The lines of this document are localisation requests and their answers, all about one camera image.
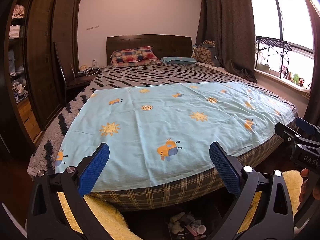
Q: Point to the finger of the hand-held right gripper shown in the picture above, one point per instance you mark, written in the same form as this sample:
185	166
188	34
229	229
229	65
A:
285	131
306	126

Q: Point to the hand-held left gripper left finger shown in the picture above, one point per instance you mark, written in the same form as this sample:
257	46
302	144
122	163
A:
93	170

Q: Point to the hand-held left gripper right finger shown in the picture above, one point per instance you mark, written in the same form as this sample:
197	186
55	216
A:
223	170

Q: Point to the pink box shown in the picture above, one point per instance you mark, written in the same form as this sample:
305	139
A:
192	229

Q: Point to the person's right hand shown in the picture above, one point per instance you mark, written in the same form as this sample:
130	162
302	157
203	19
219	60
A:
305	185

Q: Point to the red brown plush monkey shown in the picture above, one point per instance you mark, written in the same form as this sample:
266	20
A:
302	82

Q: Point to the brown curtain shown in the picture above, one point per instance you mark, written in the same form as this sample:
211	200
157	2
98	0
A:
313	80
225	30

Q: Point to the green plush frog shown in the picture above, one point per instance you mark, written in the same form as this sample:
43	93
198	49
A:
296	78

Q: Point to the yellow fluffy rug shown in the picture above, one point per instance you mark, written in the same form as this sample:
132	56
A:
107	217

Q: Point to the tan plush toy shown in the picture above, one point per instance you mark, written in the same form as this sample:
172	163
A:
290	75

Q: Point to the plaid mattress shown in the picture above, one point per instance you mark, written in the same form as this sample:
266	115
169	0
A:
162	195

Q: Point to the light blue printed sheet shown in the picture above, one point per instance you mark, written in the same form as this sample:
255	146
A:
162	120

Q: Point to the black folding rack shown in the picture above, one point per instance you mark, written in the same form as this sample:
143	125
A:
275	45

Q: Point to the dark chair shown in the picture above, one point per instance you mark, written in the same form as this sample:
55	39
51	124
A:
75	82

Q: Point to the window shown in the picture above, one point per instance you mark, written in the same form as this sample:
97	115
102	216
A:
287	17

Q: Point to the dark wooden wardrobe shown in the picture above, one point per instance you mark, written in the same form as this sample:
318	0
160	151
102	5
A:
45	67

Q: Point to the teal pillow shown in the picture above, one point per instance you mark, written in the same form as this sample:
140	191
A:
178	60

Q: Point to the plaid pillow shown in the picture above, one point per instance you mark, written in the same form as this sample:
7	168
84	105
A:
135	56

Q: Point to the blue folded clothes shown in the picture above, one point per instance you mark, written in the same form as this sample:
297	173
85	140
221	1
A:
15	62

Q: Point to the striped folded clothes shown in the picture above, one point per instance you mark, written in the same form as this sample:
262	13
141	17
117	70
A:
14	31

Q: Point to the pink folded clothes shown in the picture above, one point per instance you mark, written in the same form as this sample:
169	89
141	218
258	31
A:
18	10

